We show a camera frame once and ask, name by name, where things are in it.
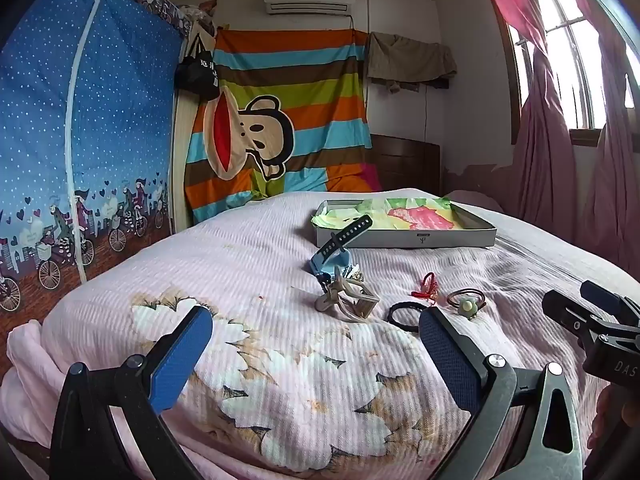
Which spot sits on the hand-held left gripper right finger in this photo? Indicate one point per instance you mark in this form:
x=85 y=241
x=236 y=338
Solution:
x=447 y=360

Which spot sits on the black hanging bag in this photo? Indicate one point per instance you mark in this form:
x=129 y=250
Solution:
x=197 y=75

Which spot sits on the khaki hanging cloth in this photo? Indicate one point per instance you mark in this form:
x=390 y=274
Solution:
x=410 y=57

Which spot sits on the striped monkey print cloth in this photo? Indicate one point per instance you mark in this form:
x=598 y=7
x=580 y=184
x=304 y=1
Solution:
x=310 y=100

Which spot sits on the blue printed fabric wardrobe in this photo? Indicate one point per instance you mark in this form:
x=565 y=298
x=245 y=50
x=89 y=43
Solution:
x=45 y=135

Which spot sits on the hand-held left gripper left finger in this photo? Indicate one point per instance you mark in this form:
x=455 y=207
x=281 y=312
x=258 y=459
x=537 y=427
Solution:
x=180 y=355

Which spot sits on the grey shallow box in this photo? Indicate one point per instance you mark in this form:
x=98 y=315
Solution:
x=430 y=237

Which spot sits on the person's right hand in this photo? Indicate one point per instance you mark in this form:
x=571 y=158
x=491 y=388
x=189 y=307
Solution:
x=622 y=420

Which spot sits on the window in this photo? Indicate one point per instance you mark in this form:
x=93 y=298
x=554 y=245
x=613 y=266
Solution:
x=580 y=65

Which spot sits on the white air conditioner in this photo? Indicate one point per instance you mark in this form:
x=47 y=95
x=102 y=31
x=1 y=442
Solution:
x=310 y=0

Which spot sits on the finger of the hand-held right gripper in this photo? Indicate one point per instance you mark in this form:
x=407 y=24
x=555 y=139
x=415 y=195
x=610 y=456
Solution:
x=602 y=296
x=565 y=310

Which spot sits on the beige hair claw clip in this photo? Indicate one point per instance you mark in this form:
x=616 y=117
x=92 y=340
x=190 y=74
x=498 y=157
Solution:
x=357 y=300

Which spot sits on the dark wooden headboard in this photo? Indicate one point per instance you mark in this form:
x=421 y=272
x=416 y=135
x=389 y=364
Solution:
x=405 y=165

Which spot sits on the pink curtain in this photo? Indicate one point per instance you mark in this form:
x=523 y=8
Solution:
x=542 y=160
x=617 y=185

